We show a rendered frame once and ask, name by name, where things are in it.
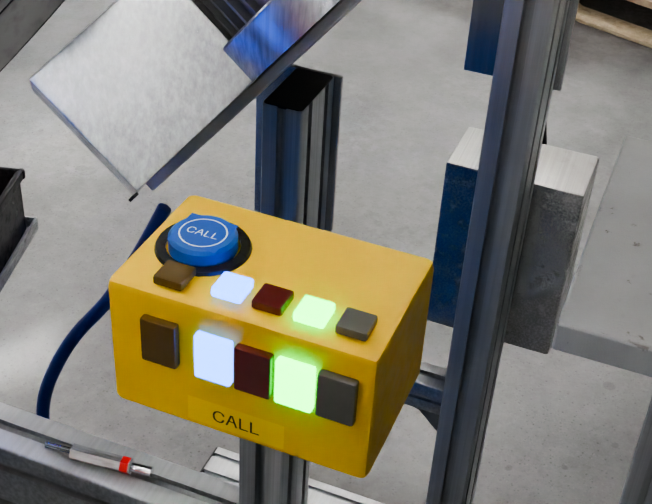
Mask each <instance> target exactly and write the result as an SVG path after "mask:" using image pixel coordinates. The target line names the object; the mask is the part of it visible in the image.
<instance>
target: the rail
mask: <svg viewBox="0 0 652 504"><path fill-rule="evenodd" d="M47 440H49V441H53V442H57V443H61V444H65V445H68V446H73V444H74V443H75V444H79V445H83V446H86V447H90V448H94V449H98V450H102V451H106V452H110V453H114V454H118V455H122V456H127V457H130V458H133V459H134V460H135V462H136V463H140V464H144V465H148V466H152V467H154V471H153V474H152V476H151V477H149V476H145V475H141V474H137V473H133V472H132V473H131V474H130V475H128V474H124V473H121V472H117V471H113V470H110V469H106V468H102V467H98V466H94V465H90V464H86V463H83V462H79V461H75V460H71V459H70V458H69V455H66V454H62V453H58V452H54V451H50V450H46V449H45V443H46V441H47ZM0 504H239V486H238V485H235V484H232V483H229V482H226V481H223V480H221V479H218V478H215V477H212V476H209V475H206V474H203V473H201V472H198V471H195V470H192V469H189V468H186V467H184V466H181V465H178V464H175V463H172V462H169V461H166V460H164V459H161V458H158V457H155V456H152V455H149V454H147V453H144V452H141V451H138V450H135V449H132V448H129V447H127V446H124V445H121V444H118V443H115V442H112V441H110V440H107V439H104V438H101V437H98V436H95V435H92V434H90V433H87V432H84V431H81V430H78V429H75V428H73V427H70V426H67V425H64V424H61V423H58V422H55V421H53V420H50V419H47V418H44V417H41V416H38V415H36V414H33V413H30V412H27V411H24V410H21V409H18V408H16V407H13V406H10V405H7V404H4V403H1V402H0Z"/></svg>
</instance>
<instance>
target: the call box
mask: <svg viewBox="0 0 652 504"><path fill-rule="evenodd" d="M191 213H195V214H198V215H209V216H215V217H219V218H222V219H224V220H226V221H228V222H229V223H231V224H234V225H238V227H237V228H236V230H237V231H238V252H237V254H236V255H235V257H234V258H233V259H231V260H229V261H228V262H225V263H223V264H219V265H216V266H209V267H197V266H193V267H195V268H196V275H195V277H194V278H193V279H192V280H191V281H190V282H189V284H188V285H187V286H186V287H185V288H184V289H183V291H177V290H173V289H170V288H167V287H164V286H160V285H157V284H155V283H154V282H153V276H154V274H155V273H156V272H157V271H158V270H159V269H160V268H161V267H162V266H163V264H164V263H165V262H166V261H167V260H173V261H176V260H175V259H173V258H172V257H171V255H170V253H169V250H168V240H167V239H168V233H169V230H170V229H171V228H172V227H173V226H174V225H175V224H176V223H178V222H179V221H181V220H183V219H185V218H187V217H188V216H189V215H190V214H191ZM176 262H178V261H176ZM226 271H227V272H231V273H234V274H237V275H241V276H244V277H248V278H251V279H253V288H252V289H251V290H250V292H249V293H248V294H247V296H246V297H245V298H244V300H243V301H242V302H241V303H240V304H237V303H234V302H230V301H227V300H224V299H220V298H217V297H214V296H212V295H211V288H212V286H213V285H214V284H215V283H216V281H217V280H218V279H219V278H220V277H221V275H222V274H223V273H224V272H226ZM433 272H434V266H433V262H432V261H431V260H429V259H427V258H423V257H420V256H416V255H412V254H409V253H405V252H401V251H398V250H394V249H390V248H387V247H383V246H380V245H376V244H372V243H369V242H365V241H361V240H358V239H354V238H350V237H347V236H343V235H339V234H336V233H332V232H328V231H325V230H321V229H317V228H314V227H310V226H306V225H303V224H299V223H295V222H292V221H288V220H284V219H281V218H277V217H273V216H270V215H266V214H262V213H259V212H255V211H251V210H248V209H244V208H241V207H237V206H233V205H230V204H226V203H222V202H219V201H215V200H211V199H208V198H204V197H200V196H197V195H193V196H189V197H188V198H187V199H186V200H185V201H184V202H183V203H182V204H181V205H180V206H179V207H178V208H177V209H176V210H175V211H174V212H173V213H172V214H171V215H170V216H169V217H168V218H167V219H166V220H165V221H164V222H163V223H162V225H161V226H160V227H159V228H158V229H157V230H156V231H155V232H154V233H153V234H152V235H151V236H150V237H149V238H148V239H147V240H146V241H145V242H144V243H143V244H142V245H141V246H140V247H139V248H138V249H137V250H136V251H135V253H134V254H133V255H132V256H131V257H130V258H129V259H128V260H127V261H126V262H125V263H124V264H123V265H122V266H121V267H120V268H119V269H118V270H117V271H116V272H115V273H114V274H113V275H112V276H111V278H110V281H109V285H108V287H109V299H110V311H111V324H112V336H113V348H114V360H115V373H116V385H117V393H118V395H119V396H121V397H122V398H124V399H127V400H130V401H133V402H136V403H139V404H141V405H144V406H147V407H150V408H153V409H156V410H159V411H162V412H165V413H168V414H171V415H174V416H177V417H180V418H183V419H186V420H189V421H192V422H195V423H198V424H201V425H204V426H207V427H210V428H213V429H215V430H218V431H221V432H224V433H227V434H230V435H233V436H236V437H239V438H242V439H245V440H248V441H251V442H254V443H257V444H260V445H263V446H266V447H269V448H272V449H275V450H278V451H281V452H284V453H287V454H289V455H292V456H295V457H298V458H301V459H304V460H307V461H310V462H313V463H316V464H319V465H322V466H325V467H328V468H331V469H334V470H337V471H340V472H343V473H346V474H349V475H352V476H355V477H358V478H364V477H366V476H367V475H368V473H369V472H370V470H371V468H372V466H373V464H374V462H375V460H376V458H377V456H378V454H379V452H380V450H381V449H382V447H383V445H384V443H385V441H386V439H387V437H388V435H389V433H390V431H391V429H392V427H393V425H394V423H395V421H396V419H397V417H398V415H399V413H400V411H401V409H402V407H403V405H404V403H405V401H406V399H407V397H408V395H409V393H410V391H411V389H412V387H413V385H414V383H415V381H416V379H417V377H418V375H419V373H420V367H421V359H422V352H423V345H424V338H425V330H426V323H427V316H428V309H429V301H430V294H431V287H432V280H433ZM265 283H268V284H272V285H275V286H278V287H282V288H285V289H289V290H292V291H294V299H293V300H292V302H291V303H290V304H289V306H288V307H287V309H286V310H285V311H284V313H283V314H282V316H277V315H274V314H270V313H267V312H264V311H260V310H257V309H254V308H252V299H253V298H254V296H255V295H256V294H257V292H258V291H259V290H260V289H261V287H262V286H263V285H264V284H265ZM305 295H309V296H313V297H316V298H319V299H323V300H326V301H330V302H333V303H335V311H334V313H333V314H332V316H331V317H330V319H329V321H328V322H327V324H326V325H325V327H324V328H323V329H320V328H317V327H314V326H310V325H307V324H304V323H300V322H297V321H294V320H293V312H294V311H295V309H296V308H297V306H298V305H299V303H300V302H301V301H302V299H303V298H304V296H305ZM347 307H350V308H354V309H357V310H360V311H364V312H367V313H371V314H374V315H377V317H378V320H377V324H376V326H375V328H374V329H373V331H372V333H371V334H370V336H369V338H368V340H367V341H366V342H364V341H360V340H357V339H354V338H350V337H347V336H344V335H340V334H337V333H336V332H335V325H336V324H337V322H338V321H339V319H340V318H341V316H342V314H343V313H344V311H345V310H346V308H347ZM143 314H148V315H151V316H155V317H158V318H161V319H164V320H167V321H171V322H174V323H177V324H178V325H179V353H180V364H179V366H178V367H177V368H176V369H172V368H169V367H165V366H162V365H159V364H156V363H153V362H150V361H147V360H144V359H142V350H141V334H140V318H141V316H142V315H143ZM197 331H203V332H206V333H209V334H212V335H216V336H219V337H222V338H225V339H228V340H232V341H233V382H232V384H231V385H230V386H229V387H227V386H224V385H221V384H218V383H215V382H212V381H209V380H206V379H202V378H199V377H196V376H195V372H194V335H195V333H196V332H197ZM238 343H241V344H244V345H248V346H251V347H254V348H257V349H260V350H264V351H267V352H270V353H273V354H274V379H273V395H272V397H271V398H270V399H269V400H267V399H264V398H261V397H258V396H255V395H252V394H249V393H246V392H242V391H239V390H236V389H235V388H234V348H235V346H236V345H237V344H238ZM279 356H283V357H286V358H289V359H293V360H296V361H299V362H302V363H305V364H309V365H312V366H315V367H316V380H315V396H314V408H313V410H312V411H311V412H310V413H307V412H304V411H301V410H298V409H295V408H292V407H289V406H286V405H283V404H279V403H276V402H275V401H274V386H275V361H276V360H277V358H278V357H279ZM321 369H325V370H328V371H331V372H334V373H338V374H341V375H344V376H347V377H350V378H354V379H357V380H358V381H359V390H358V400H357V411H356V421H355V423H354V425H353V426H347V425H344V424H341V423H338V422H335V421H332V420H329V419H326V418H323V417H319V416H317V415H315V406H316V390H317V375H318V373H319V371H320V370H321Z"/></svg>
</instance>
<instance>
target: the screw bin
mask: <svg viewBox="0 0 652 504"><path fill-rule="evenodd" d="M25 177H26V176H25V170H24V169H23V168H9V167H0V273H1V272H2V270H3V268H4V267H5V265H6V263H7V262H8V260H9V258H10V257H11V255H12V253H13V251H14V250H15V248H16V246H17V245H18V243H19V241H20V239H21V238H22V236H23V234H24V233H25V231H26V223H25V215H24V207H23V200H22V192H21V185H20V183H21V182H22V180H23V179H25Z"/></svg>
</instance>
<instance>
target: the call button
mask: <svg viewBox="0 0 652 504"><path fill-rule="evenodd" d="M237 227H238V225H234V224H231V223H229V222H228V221H226V220H224V219H222V218H219V217H215V216H209V215H198V214H195V213H191V214H190V215H189V216H188V217H187V218H185V219H183V220H181V221H179V222H178V223H176V224H175V225H174V226H173V227H172V228H171V229H170V230H169V233H168V239H167V240H168V250H169V253H170V255H171V257H172V258H173V259H175V260H176V261H178V262H180V263H183V264H187V265H190V266H197V267H209V266H216V265H219V264H223V263H225V262H228V261H229V260H231V259H233V258H234V257H235V255H236V254H237V252H238V231H237V230H236V228H237Z"/></svg>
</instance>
